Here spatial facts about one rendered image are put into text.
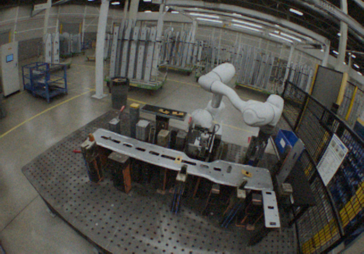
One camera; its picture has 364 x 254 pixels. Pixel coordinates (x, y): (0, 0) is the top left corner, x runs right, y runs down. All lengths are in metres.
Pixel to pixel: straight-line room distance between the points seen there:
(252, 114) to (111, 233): 1.04
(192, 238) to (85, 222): 0.69
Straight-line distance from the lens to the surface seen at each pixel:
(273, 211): 1.06
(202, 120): 1.74
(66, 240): 2.02
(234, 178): 1.13
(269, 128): 0.96
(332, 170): 1.22
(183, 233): 1.15
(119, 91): 3.91
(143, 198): 1.28
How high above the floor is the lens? 1.74
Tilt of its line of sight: 26 degrees down
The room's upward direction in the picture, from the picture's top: 9 degrees clockwise
